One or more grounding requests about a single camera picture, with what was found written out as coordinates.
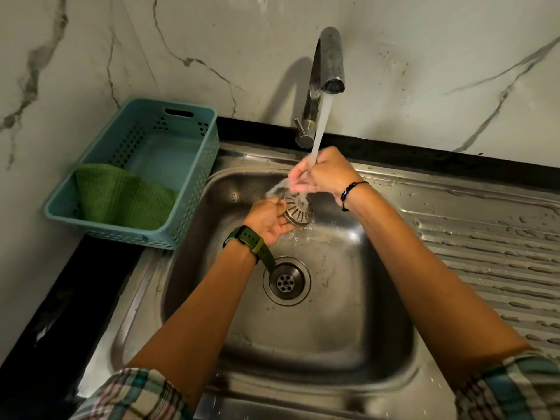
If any person's right forearm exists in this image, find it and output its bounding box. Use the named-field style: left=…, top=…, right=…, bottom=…
left=345, top=183, right=533, bottom=390

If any chrome faucet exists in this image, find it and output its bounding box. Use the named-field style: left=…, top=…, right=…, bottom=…
left=293, top=26, right=347, bottom=149

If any person's right hand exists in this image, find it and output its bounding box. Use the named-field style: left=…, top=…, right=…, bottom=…
left=288, top=146, right=366, bottom=206

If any black bead bracelet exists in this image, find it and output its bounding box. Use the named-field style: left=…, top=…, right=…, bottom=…
left=340, top=180, right=370, bottom=213

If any stainless steel sink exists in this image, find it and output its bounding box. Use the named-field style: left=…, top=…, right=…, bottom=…
left=76, top=142, right=560, bottom=420

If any teal plastic basket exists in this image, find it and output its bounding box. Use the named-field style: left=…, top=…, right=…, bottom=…
left=43, top=98, right=221, bottom=251

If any person's left forearm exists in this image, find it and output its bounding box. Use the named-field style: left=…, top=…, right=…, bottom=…
left=127, top=240, right=259, bottom=412

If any green strap smartwatch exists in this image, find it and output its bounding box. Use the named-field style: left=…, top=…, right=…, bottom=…
left=222, top=225, right=277, bottom=274

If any person's left hand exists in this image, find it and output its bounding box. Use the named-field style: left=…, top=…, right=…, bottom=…
left=243, top=197, right=298, bottom=248

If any plaid shirt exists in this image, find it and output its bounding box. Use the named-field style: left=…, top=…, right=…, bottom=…
left=69, top=349, right=560, bottom=420

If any metal sink drain flange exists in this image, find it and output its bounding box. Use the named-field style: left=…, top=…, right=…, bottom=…
left=262, top=256, right=312, bottom=307

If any green cleaning cloth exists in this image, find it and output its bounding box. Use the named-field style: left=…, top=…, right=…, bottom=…
left=75, top=163, right=179, bottom=231

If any metal sink strainer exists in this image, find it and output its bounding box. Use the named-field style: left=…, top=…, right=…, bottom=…
left=279, top=191, right=315, bottom=228

